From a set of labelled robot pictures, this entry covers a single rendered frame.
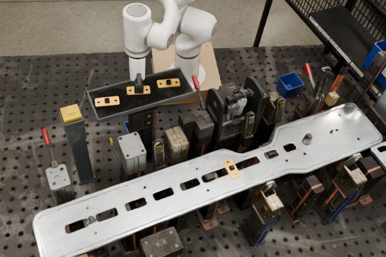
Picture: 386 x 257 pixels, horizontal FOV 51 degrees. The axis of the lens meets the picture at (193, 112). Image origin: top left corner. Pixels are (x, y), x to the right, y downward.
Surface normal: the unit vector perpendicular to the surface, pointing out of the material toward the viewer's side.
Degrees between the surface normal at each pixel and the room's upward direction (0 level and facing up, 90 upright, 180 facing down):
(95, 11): 0
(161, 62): 4
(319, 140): 0
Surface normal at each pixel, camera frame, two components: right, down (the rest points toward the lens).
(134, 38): -0.22, 0.76
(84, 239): 0.10, -0.60
